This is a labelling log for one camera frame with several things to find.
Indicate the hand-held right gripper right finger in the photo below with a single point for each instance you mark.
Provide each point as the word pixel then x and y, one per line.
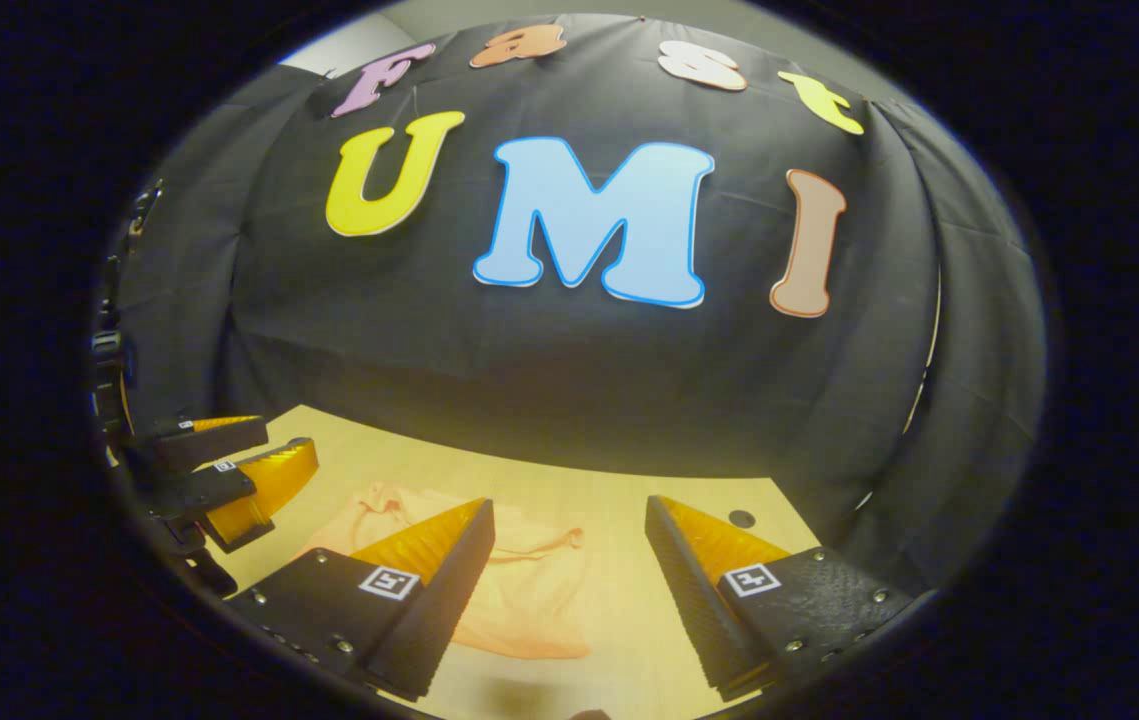
pixel 694 605

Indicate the orange T-shirt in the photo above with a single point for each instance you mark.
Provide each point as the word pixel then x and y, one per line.
pixel 529 600

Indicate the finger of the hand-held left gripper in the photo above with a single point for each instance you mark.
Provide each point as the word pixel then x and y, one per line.
pixel 209 440
pixel 249 495

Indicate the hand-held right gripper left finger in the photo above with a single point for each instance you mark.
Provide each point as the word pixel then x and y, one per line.
pixel 444 610

